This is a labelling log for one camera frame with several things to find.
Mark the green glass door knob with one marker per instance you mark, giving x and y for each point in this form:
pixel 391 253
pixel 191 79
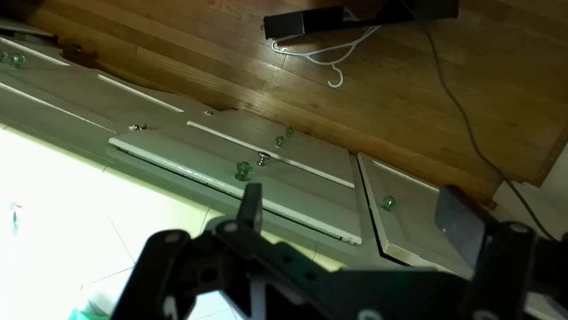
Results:
pixel 389 203

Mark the green glass drawer knob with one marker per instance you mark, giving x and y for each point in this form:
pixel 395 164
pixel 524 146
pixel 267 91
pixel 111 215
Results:
pixel 244 171

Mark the white lower cabinet door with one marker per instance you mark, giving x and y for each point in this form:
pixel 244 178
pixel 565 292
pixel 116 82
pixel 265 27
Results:
pixel 409 233

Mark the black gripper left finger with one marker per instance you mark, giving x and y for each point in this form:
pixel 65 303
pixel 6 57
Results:
pixel 157 287

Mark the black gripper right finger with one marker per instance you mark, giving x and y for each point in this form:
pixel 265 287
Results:
pixel 503 272

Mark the white lower cabinet drawer front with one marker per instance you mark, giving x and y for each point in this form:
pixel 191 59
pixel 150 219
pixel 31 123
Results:
pixel 304 180

